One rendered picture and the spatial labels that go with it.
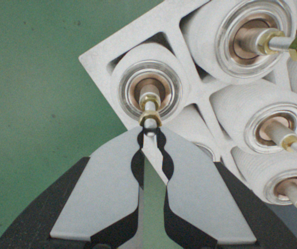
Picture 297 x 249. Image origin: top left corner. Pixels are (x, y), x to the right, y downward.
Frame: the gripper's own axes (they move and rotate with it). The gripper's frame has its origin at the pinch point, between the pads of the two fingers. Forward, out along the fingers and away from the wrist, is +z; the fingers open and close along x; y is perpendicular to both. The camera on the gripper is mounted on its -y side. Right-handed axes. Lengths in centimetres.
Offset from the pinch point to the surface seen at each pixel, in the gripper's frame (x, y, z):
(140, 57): -1.2, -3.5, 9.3
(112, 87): -4.4, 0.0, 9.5
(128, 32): -3.2, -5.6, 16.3
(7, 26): -31.6, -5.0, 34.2
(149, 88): -0.1, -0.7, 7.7
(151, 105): 0.1, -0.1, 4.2
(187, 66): 5.4, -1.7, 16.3
